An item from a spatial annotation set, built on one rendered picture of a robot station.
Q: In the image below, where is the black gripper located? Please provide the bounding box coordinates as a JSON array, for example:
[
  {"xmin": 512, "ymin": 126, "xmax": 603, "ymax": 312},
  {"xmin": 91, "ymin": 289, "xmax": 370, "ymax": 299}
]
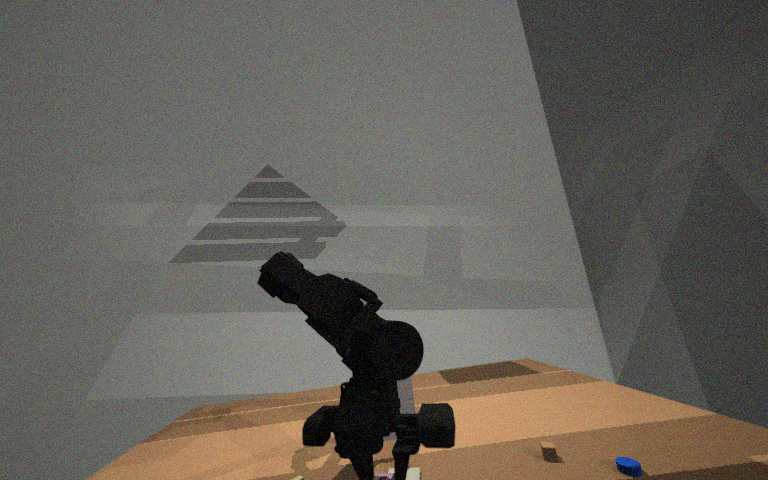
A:
[{"xmin": 302, "ymin": 367, "xmax": 456, "ymax": 480}]

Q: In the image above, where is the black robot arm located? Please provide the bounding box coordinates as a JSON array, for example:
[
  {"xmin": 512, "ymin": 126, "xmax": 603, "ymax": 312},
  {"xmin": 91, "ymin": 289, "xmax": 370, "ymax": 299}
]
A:
[{"xmin": 258, "ymin": 251, "xmax": 423, "ymax": 459}]

